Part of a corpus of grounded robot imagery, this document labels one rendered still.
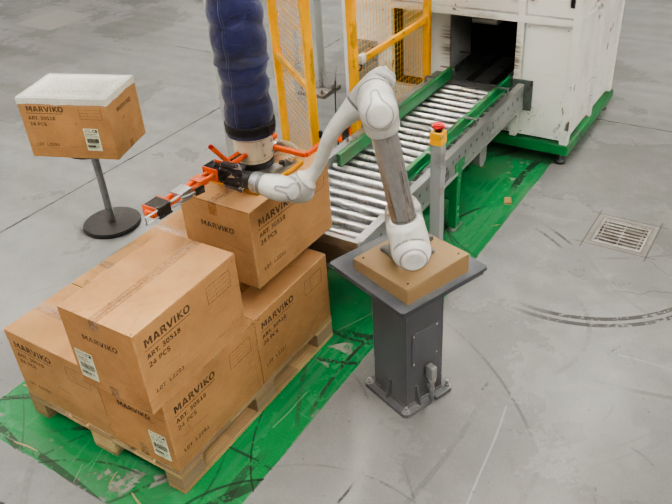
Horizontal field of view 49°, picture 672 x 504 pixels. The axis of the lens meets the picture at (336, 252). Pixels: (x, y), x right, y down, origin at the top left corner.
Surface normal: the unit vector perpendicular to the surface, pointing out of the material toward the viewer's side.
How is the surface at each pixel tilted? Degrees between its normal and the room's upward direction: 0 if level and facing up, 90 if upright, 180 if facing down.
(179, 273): 0
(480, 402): 0
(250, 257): 90
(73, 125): 90
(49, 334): 0
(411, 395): 87
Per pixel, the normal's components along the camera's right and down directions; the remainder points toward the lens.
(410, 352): 0.61, 0.42
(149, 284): -0.06, -0.83
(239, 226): -0.54, 0.50
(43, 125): -0.21, 0.56
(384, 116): 0.01, 0.45
